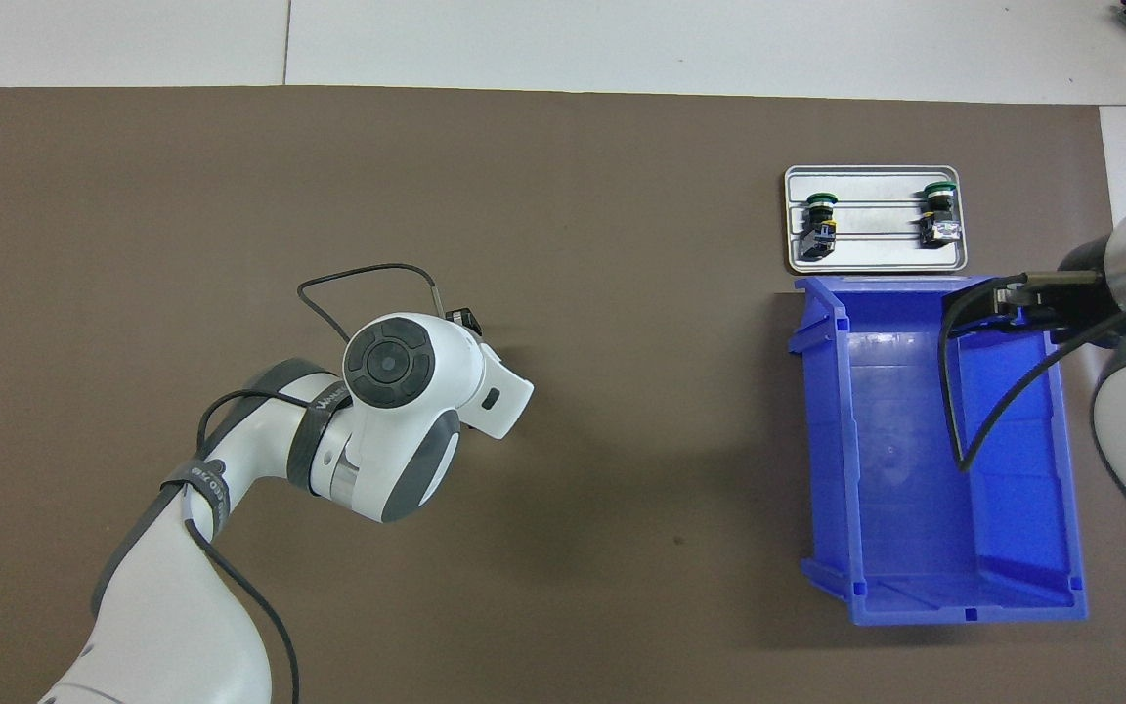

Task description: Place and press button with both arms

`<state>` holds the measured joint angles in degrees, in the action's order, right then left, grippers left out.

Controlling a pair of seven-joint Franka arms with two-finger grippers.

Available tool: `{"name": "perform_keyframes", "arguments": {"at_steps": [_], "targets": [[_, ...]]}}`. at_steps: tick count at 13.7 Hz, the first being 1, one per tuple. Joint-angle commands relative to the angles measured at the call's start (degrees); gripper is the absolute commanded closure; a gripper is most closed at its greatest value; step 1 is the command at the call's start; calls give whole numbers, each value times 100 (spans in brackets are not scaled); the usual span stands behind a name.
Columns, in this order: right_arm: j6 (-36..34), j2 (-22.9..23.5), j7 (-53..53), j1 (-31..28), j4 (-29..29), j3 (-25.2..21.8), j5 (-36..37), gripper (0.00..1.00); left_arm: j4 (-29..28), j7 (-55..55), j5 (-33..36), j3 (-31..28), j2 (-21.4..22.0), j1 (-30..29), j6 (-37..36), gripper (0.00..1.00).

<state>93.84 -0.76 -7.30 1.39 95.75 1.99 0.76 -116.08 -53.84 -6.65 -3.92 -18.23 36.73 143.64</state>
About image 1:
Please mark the green push button switch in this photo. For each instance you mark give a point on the green push button switch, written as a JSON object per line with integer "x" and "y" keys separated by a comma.
{"x": 820, "y": 227}
{"x": 939, "y": 220}

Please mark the blue plastic storage bin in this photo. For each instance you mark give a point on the blue plastic storage bin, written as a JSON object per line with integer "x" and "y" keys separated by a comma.
{"x": 915, "y": 508}

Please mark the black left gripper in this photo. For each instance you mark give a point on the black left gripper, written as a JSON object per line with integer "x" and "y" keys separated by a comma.
{"x": 465, "y": 323}

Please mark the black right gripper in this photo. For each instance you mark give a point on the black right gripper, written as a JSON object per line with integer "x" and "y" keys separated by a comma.
{"x": 1086, "y": 293}

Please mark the brown table mat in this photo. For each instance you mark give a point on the brown table mat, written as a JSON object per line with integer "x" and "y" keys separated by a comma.
{"x": 622, "y": 244}

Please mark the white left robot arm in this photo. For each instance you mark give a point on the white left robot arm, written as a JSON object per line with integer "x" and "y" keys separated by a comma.
{"x": 162, "y": 606}

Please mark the silver metal tray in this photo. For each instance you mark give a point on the silver metal tray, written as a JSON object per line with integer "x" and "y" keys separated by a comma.
{"x": 876, "y": 220}

